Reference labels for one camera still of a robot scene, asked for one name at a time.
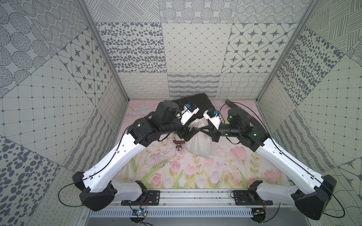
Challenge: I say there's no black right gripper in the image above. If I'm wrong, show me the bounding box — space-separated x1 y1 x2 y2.
199 121 241 142

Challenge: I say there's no cream cloth drawstring bag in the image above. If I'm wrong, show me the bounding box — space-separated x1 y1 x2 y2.
185 118 213 159

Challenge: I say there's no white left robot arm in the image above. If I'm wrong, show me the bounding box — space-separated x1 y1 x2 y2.
72 100 199 211

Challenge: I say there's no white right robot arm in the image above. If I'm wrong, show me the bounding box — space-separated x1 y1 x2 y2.
203 106 337 220

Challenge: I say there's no black plastic tool case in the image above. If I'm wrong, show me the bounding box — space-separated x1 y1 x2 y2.
173 93 215 115

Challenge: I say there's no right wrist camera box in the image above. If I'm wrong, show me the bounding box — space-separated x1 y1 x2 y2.
203 110 221 130

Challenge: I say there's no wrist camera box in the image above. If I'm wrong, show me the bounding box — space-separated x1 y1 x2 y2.
179 104 199 125
203 110 221 130

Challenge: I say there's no maroon garden hose nozzle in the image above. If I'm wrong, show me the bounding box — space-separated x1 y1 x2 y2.
173 137 185 152

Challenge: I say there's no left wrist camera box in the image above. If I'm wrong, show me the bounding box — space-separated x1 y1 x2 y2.
179 104 199 125

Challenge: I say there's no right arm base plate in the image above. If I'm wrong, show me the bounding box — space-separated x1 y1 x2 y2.
230 190 273 206

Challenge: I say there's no aluminium front rail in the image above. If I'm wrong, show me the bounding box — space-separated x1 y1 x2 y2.
79 188 312 209

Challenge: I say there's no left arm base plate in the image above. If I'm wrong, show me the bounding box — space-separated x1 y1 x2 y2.
121 190 160 206

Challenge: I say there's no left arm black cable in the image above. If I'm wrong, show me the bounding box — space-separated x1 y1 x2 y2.
58 125 136 208

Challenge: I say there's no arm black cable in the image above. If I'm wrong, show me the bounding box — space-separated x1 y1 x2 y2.
219 101 346 224
58 125 136 208

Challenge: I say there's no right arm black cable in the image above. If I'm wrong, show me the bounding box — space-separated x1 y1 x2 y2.
219 101 346 224

